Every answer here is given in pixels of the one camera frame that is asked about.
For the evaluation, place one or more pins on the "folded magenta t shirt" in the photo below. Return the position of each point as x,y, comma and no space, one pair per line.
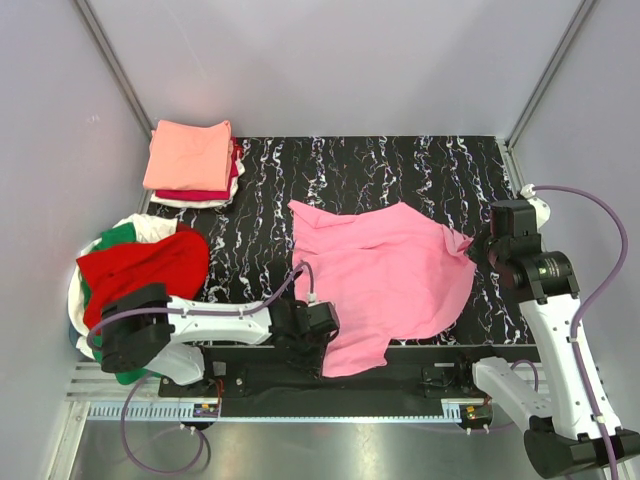
237,169

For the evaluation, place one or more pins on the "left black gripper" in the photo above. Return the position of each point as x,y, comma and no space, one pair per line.
314,362

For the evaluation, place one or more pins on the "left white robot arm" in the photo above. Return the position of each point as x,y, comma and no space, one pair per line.
148,329

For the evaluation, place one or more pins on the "right aluminium frame post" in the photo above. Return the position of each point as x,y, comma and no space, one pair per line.
573,29

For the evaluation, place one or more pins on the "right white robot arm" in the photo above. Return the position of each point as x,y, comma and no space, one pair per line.
574,428

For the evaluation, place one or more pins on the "folded peach t shirt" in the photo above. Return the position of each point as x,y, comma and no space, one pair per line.
184,157

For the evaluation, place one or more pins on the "pink t shirt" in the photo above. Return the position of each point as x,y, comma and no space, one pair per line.
392,274

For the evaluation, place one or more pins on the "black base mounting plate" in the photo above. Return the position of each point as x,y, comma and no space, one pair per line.
248,371

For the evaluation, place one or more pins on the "red t shirt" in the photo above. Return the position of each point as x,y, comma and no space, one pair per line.
180,262

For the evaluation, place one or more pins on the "slotted cable duct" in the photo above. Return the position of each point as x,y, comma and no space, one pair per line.
435,413

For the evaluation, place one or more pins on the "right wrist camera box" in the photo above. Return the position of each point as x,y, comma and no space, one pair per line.
512,218

